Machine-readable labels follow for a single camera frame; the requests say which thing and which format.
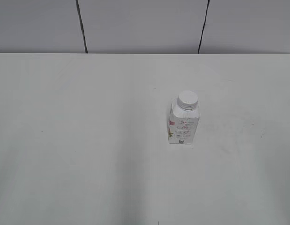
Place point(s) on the white square drink bottle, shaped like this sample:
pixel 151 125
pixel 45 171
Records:
pixel 182 123

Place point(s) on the white ribbed screw cap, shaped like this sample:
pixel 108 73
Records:
pixel 187 100

